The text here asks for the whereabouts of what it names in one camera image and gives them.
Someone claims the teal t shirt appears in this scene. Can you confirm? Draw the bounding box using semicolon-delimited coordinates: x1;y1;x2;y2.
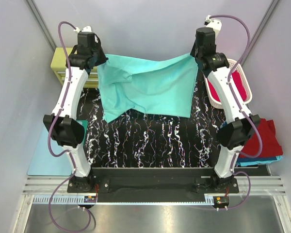
97;54;198;123

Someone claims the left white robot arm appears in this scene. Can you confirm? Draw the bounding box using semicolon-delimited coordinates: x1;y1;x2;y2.
43;30;107;192

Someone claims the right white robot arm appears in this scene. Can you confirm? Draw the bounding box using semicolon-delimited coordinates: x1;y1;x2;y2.
191;27;260;193

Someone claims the yellow drawer cabinet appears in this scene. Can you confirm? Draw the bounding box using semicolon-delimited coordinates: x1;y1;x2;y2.
50;47;99;88

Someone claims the magenta shirt in basket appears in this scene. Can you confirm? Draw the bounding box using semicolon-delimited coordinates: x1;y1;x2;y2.
208;70;247;102

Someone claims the white plastic laundry basket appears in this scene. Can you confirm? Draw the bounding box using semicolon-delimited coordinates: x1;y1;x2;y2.
203;64;252;109

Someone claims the dark red folded shirt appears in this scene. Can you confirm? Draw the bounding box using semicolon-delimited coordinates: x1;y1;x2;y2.
242;118;283;159

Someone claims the green clipboard with paper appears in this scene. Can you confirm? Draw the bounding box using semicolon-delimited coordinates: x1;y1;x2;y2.
27;119;88;176

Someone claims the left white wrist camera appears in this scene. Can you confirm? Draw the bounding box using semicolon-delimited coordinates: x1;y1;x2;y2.
74;26;92;33

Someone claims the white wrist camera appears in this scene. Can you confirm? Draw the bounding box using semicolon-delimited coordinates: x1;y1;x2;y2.
74;26;92;33
204;15;222;37

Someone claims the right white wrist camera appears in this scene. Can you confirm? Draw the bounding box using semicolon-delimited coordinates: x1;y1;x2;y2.
204;15;222;37

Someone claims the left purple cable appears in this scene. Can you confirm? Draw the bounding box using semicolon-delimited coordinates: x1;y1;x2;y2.
47;21;97;233

